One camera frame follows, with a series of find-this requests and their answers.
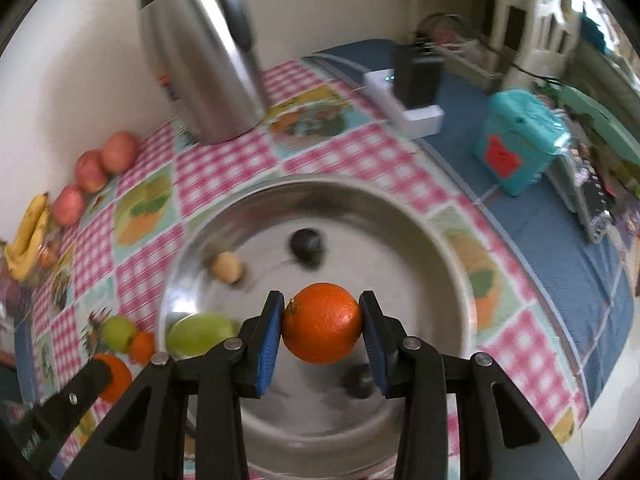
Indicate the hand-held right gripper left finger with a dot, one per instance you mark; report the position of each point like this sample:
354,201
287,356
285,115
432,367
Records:
270,345

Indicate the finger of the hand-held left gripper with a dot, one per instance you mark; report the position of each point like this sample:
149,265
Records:
75,397

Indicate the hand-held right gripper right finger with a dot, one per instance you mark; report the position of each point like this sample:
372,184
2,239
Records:
374,350

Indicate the dark plum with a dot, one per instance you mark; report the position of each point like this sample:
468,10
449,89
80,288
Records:
357,380
306,246

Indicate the orange with stem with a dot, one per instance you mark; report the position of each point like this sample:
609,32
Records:
120,380

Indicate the green apple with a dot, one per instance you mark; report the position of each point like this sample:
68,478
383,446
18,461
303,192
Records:
117,332
197,335

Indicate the small tan fruit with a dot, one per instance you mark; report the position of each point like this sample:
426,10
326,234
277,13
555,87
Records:
225,266

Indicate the stainless steel basin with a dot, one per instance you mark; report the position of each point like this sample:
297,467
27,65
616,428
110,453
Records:
390,240

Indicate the glass fruit bowl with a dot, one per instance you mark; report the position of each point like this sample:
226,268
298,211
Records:
57,262

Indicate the bunch of bananas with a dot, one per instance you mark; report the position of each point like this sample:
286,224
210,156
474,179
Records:
25,245

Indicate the pink checked tablecloth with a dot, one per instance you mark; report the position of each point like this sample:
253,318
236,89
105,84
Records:
210,170

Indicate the red apple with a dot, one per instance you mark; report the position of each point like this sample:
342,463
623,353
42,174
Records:
67,205
120,152
91,171

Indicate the white power strip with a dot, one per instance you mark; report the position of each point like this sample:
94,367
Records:
425,120

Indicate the grey patterned box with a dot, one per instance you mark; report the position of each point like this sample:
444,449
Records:
585,195

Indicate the teal box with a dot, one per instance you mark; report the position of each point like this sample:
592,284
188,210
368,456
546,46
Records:
520,130

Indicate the black power adapter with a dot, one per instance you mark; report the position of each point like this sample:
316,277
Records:
415,77

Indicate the stainless steel kettle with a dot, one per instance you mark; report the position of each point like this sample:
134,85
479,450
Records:
200,60

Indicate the pale green tray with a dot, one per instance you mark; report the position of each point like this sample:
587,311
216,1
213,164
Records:
600,120

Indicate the white shelf unit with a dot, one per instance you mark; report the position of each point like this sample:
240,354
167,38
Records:
545,20

